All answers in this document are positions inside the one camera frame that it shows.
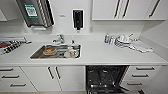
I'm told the stack of white plates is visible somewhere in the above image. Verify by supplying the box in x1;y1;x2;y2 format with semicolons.
114;33;135;48

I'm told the black wall soap dispenser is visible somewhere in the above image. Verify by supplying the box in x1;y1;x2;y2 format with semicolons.
72;9;85;32

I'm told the white two-door sink cabinet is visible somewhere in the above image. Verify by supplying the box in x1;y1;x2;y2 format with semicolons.
19;65;87;93

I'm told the white mug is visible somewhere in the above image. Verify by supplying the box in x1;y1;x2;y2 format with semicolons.
67;46;75;53

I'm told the orange bowl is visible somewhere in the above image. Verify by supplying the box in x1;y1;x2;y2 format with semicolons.
42;47;56;57

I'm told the small white cup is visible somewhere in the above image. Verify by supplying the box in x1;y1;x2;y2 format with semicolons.
109;35;116;46

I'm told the blue dish soap bottle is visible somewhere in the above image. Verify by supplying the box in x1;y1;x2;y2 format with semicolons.
104;32;111;44

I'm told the small wall label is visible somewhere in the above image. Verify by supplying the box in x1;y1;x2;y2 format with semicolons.
59;14;67;18

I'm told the chrome sink faucet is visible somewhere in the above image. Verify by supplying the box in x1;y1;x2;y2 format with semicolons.
51;33;66;45

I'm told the white wall outlet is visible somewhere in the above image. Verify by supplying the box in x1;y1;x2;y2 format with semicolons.
88;26;94;34

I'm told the white bowl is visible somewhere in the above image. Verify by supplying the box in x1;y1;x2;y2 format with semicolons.
64;50;78;59

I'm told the dish rack with utensils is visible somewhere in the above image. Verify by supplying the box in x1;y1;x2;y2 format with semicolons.
0;36;33;56

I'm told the steel paper towel dispenser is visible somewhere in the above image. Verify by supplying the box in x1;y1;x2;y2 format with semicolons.
15;0;55;29

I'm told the small dark counter pump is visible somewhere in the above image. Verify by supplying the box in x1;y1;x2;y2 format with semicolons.
71;39;76;46

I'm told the steel sink basin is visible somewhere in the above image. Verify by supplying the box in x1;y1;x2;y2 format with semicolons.
29;43;82;60

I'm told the stainless steel dishwasher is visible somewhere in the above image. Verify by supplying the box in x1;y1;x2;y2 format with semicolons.
84;64;131;94

